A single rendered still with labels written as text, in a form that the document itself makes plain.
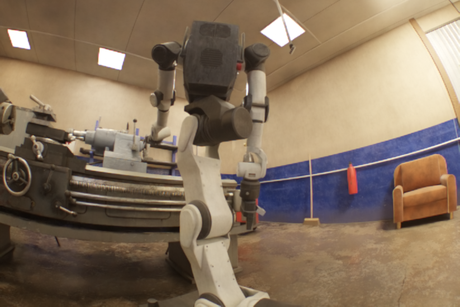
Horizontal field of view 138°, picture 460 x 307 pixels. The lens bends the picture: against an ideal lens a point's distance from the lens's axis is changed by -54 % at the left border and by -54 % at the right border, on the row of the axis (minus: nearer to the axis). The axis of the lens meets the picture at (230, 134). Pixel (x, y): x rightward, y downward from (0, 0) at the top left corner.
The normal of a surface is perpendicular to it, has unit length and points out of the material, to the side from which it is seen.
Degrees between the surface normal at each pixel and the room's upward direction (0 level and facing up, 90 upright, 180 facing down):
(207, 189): 75
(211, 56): 109
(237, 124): 95
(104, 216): 90
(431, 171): 99
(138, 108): 90
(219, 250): 69
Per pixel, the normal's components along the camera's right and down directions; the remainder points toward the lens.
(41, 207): 0.61, -0.25
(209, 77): 0.12, 0.02
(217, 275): 0.70, -0.54
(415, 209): -0.80, -0.18
